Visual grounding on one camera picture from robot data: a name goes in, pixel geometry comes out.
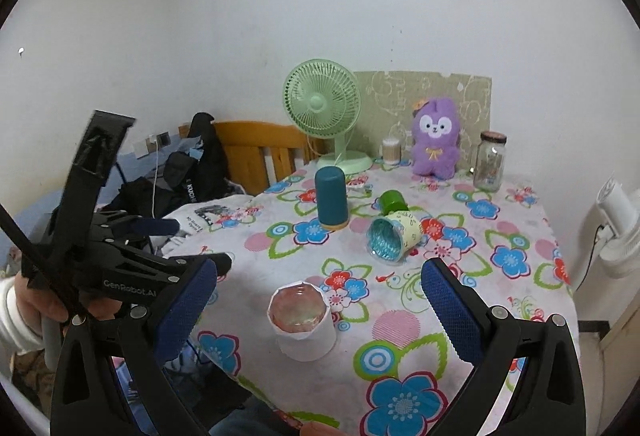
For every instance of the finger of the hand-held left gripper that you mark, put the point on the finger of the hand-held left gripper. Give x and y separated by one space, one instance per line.
155 226
187 261

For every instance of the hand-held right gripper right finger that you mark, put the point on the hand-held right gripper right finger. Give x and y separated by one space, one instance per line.
450 316

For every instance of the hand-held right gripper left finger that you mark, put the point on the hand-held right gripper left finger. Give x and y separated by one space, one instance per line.
186 311

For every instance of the white paper-wrapped cup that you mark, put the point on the white paper-wrapped cup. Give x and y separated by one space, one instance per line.
302 323

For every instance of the person's left forearm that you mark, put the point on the person's left forearm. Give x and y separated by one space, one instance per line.
12 326

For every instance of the yellow patterned cup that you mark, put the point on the yellow patterned cup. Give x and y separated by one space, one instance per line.
407 231

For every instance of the small green cup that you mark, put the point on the small green cup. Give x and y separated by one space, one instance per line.
392 202

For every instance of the teal cup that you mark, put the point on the teal cup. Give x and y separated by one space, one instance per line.
331 198

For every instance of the person's left hand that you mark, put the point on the person's left hand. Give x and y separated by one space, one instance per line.
34 302

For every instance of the dark clothes pile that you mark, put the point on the dark clothes pile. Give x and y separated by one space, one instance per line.
140 198

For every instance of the white printed shirt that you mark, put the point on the white printed shirt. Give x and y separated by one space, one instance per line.
215 216

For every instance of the floral tablecloth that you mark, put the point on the floral tablecloth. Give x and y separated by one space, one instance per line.
400 356

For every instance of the black bag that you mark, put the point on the black bag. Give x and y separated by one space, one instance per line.
210 165

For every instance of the brown patterned cloth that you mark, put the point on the brown patterned cloth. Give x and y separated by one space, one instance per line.
27 371

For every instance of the glass jar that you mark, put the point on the glass jar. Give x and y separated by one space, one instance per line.
489 163

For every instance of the toothpick holder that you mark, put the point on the toothpick holder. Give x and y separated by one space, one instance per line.
391 151

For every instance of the purple plush toy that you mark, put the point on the purple plush toy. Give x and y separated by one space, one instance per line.
436 140

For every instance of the white appliance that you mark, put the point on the white appliance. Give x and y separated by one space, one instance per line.
617 226

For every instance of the green desk fan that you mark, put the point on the green desk fan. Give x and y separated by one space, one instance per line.
322 98

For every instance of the patterned beige board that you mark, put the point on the patterned beige board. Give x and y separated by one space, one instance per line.
390 100

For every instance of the wall socket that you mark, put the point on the wall socket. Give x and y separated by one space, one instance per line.
150 143

